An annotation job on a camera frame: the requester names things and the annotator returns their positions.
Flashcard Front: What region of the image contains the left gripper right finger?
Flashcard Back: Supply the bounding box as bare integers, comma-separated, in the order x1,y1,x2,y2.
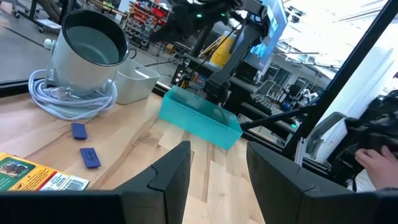
247,142,318,224

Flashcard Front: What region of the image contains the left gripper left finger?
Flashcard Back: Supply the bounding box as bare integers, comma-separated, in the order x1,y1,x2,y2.
116,140,192,224

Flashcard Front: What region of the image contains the small dark blue eraser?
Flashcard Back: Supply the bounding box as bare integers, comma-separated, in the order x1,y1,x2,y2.
79,147,102,169
71,122,88,141

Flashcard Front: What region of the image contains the yellow green card box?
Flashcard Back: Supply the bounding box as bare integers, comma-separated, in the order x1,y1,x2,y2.
0,152,90,192

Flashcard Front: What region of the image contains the parts bin shelf rack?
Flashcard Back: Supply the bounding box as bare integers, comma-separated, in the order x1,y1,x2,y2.
124,0,170,50

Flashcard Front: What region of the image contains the white plastic chair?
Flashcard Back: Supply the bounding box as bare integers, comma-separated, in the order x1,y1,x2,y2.
295,111,348,164

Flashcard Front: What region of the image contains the black computer monitor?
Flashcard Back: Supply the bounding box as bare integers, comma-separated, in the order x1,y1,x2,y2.
244,0,289,71

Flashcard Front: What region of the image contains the translucent teal green bin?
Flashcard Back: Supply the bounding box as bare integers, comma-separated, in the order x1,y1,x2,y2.
159,85,243,151

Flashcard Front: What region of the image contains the white plastic bin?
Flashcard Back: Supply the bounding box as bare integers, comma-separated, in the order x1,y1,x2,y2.
113,58,161,105

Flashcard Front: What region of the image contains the person's hand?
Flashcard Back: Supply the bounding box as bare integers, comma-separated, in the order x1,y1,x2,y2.
354,145,398,190

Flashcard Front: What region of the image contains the white spotlight lamp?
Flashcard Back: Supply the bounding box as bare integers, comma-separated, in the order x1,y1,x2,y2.
43,8,131,98

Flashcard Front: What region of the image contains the white coiled lamp cable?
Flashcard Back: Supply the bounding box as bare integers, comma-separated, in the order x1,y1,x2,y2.
27,68,118,121

